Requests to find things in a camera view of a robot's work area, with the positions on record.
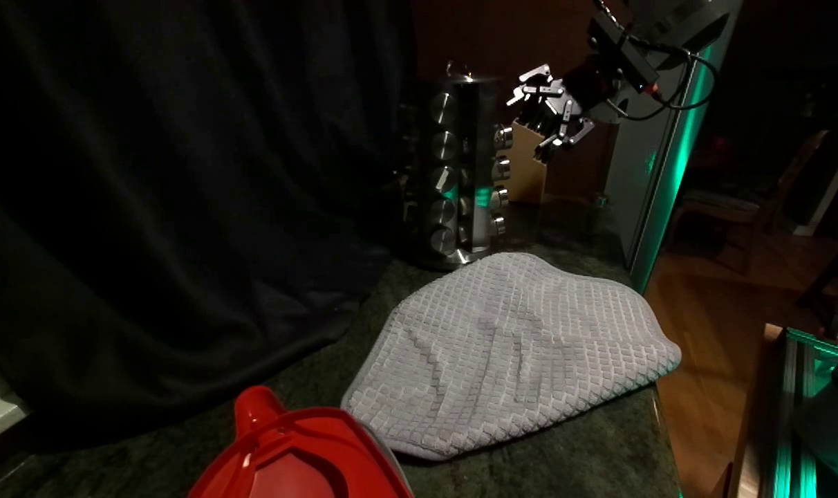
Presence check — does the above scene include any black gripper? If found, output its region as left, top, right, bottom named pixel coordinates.
left=507, top=49, right=627, bottom=161

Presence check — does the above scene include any silver rotating spice stand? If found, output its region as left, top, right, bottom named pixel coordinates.
left=399, top=60, right=518, bottom=270

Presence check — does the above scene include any wooden knife block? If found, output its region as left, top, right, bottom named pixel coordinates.
left=504, top=118, right=613, bottom=206

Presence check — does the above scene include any grey waffle cloth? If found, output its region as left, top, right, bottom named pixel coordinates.
left=339, top=248, right=686, bottom=465

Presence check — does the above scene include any black curtain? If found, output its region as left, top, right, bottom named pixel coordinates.
left=0, top=0, right=420, bottom=444

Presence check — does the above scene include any red plastic container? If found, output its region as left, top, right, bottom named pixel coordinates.
left=184, top=385, right=417, bottom=498

